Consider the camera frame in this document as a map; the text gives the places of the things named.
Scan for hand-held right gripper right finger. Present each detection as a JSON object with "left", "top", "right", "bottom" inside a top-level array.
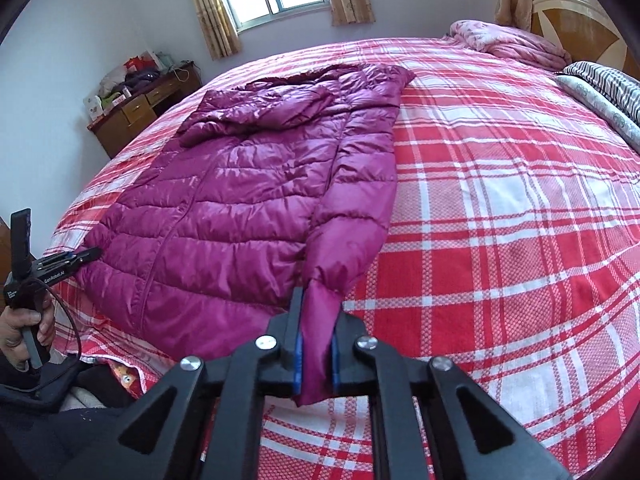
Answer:
[{"left": 327, "top": 312, "right": 573, "bottom": 480}]

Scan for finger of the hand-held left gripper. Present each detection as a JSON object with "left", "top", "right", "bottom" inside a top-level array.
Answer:
[{"left": 70, "top": 246, "right": 104, "bottom": 268}]

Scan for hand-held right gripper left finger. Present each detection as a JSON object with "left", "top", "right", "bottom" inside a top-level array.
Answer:
[{"left": 116, "top": 285, "right": 306, "bottom": 480}]

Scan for magenta quilted puffer jacket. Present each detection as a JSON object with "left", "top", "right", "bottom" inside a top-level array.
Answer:
[{"left": 75, "top": 64, "right": 417, "bottom": 407}]

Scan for dark clothes pile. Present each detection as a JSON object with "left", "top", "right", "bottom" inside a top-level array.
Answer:
[{"left": 125, "top": 70, "right": 161, "bottom": 94}]

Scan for person's left hand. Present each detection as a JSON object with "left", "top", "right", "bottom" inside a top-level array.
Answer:
[{"left": 0, "top": 295, "right": 57, "bottom": 372}]

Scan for orange patterned cloth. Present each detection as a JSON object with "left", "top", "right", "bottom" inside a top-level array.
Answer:
[{"left": 107, "top": 364, "right": 147, "bottom": 397}]

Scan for brown wooden desk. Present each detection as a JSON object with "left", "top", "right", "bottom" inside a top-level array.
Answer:
[{"left": 87, "top": 62, "right": 203, "bottom": 161}]

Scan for pale plastic bag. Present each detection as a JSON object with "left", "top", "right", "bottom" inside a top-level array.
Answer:
[{"left": 100, "top": 67, "right": 131, "bottom": 97}]

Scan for person's dark trousers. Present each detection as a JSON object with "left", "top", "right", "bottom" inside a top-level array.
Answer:
[{"left": 0, "top": 395, "right": 151, "bottom": 480}]

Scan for red plaid bed sheet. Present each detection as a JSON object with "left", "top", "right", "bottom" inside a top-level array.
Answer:
[{"left": 47, "top": 35, "right": 640, "bottom": 480}]

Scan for folded pink blanket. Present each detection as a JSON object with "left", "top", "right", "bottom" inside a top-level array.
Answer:
[{"left": 449, "top": 19, "right": 573, "bottom": 72}]

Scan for grey floral pillow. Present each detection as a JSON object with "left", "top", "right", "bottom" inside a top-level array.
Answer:
[{"left": 555, "top": 74, "right": 640, "bottom": 153}]

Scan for striped pillow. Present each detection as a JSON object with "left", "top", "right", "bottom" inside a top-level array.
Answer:
[{"left": 562, "top": 60, "right": 640, "bottom": 123}]

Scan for wooden bed headboard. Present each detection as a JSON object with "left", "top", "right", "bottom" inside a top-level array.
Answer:
[{"left": 530, "top": 0, "right": 633, "bottom": 66}]

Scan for black cable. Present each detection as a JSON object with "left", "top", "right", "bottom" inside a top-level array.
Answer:
[{"left": 37, "top": 279, "right": 84, "bottom": 401}]

